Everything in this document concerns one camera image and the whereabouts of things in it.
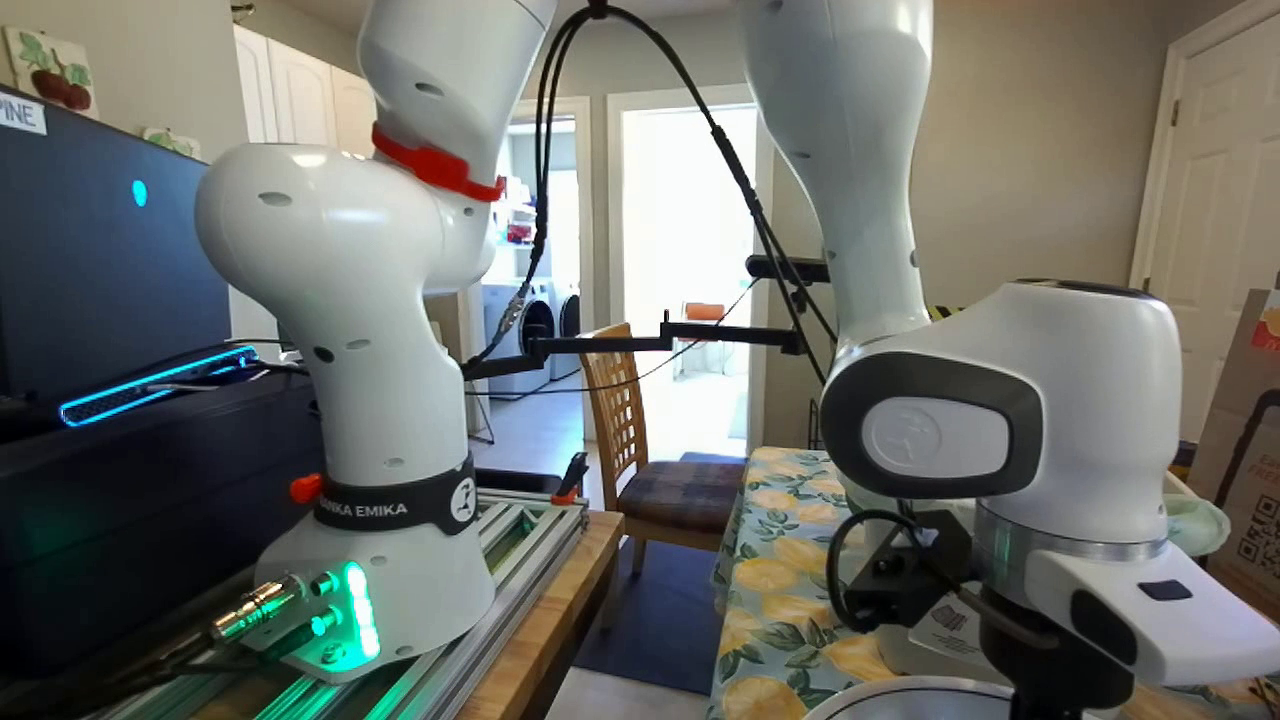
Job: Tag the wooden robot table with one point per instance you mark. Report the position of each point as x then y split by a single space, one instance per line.
546 641

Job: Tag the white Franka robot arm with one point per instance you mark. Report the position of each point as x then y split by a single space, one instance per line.
362 332

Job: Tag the black computer monitor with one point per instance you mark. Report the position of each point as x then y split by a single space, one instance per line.
93 252

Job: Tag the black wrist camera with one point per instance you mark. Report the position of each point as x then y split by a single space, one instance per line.
904 575

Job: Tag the white bowl with leaf print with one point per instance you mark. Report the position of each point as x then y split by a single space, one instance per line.
904 700

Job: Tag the white panel door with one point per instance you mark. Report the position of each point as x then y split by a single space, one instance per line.
1226 160

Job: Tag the apple picture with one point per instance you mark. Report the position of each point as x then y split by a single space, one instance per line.
47 67

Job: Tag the black camera on stand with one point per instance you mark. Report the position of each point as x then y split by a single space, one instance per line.
786 269

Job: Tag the aluminium rail base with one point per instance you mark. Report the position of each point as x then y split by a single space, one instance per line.
523 560

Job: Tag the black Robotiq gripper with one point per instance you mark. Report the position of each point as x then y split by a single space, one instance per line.
1054 674

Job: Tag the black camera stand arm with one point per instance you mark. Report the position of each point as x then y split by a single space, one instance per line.
602 342

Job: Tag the blue floor mat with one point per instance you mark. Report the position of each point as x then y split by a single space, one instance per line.
652 624

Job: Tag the white washing machine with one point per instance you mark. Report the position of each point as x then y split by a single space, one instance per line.
507 304

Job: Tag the wooden chair with dark cushion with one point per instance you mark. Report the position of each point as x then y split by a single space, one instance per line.
665 485

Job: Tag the brown cardboard box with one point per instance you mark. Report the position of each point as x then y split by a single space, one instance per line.
1247 443

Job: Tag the black computer case blue light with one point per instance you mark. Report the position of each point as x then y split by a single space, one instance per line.
132 534

